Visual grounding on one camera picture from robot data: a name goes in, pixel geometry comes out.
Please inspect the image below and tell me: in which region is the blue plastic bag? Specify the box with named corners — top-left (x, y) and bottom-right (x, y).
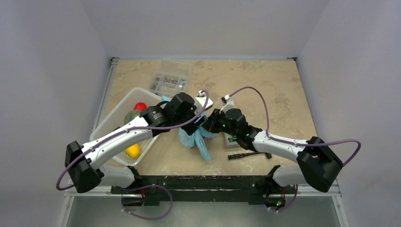
top-left (161, 95), bottom-right (218, 161)

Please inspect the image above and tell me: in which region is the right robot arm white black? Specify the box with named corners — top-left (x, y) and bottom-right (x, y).
top-left (201, 108), bottom-right (344, 192)

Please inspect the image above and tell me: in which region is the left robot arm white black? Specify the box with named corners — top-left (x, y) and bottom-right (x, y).
top-left (56, 90), bottom-right (209, 193)

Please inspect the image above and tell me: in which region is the red fake fruit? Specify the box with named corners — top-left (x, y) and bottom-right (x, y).
top-left (133, 102), bottom-right (147, 111)

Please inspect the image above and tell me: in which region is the green fake fruit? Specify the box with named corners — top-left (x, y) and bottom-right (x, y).
top-left (123, 110), bottom-right (142, 125)

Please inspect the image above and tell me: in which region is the yellow fake lemon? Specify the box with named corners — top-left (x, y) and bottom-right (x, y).
top-left (125, 144), bottom-right (141, 159)

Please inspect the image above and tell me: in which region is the green circuit board box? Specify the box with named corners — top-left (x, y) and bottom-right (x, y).
top-left (224, 133), bottom-right (240, 148)

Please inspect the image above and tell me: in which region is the white plastic basket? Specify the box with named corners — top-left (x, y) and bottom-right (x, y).
top-left (90, 87), bottom-right (161, 166)

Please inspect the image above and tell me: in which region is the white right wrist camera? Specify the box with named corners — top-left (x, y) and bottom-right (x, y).
top-left (220, 95), bottom-right (235, 113)

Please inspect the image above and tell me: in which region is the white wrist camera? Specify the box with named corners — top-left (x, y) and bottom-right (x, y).
top-left (194, 90), bottom-right (213, 114)
top-left (220, 95), bottom-right (235, 113)

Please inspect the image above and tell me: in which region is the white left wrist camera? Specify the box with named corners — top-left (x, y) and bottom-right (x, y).
top-left (194, 90), bottom-right (213, 114)

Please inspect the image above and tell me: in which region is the black T-handle tool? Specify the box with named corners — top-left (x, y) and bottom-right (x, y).
top-left (227, 152), bottom-right (272, 160)

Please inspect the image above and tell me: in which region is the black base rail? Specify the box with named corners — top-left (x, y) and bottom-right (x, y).
top-left (111, 166), bottom-right (296, 208)

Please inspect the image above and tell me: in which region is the aluminium frame rail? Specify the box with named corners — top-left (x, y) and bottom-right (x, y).
top-left (92, 57), bottom-right (120, 131)

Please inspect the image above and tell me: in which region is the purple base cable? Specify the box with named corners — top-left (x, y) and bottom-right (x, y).
top-left (121, 184), bottom-right (174, 220)

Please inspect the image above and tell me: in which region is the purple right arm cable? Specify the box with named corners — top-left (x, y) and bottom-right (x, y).
top-left (224, 86), bottom-right (362, 167)

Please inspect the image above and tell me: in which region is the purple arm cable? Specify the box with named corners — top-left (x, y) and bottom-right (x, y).
top-left (55, 90), bottom-right (210, 192)
top-left (224, 86), bottom-right (362, 167)

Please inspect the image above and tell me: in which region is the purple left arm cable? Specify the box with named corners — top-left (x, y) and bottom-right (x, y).
top-left (55, 90), bottom-right (210, 192)

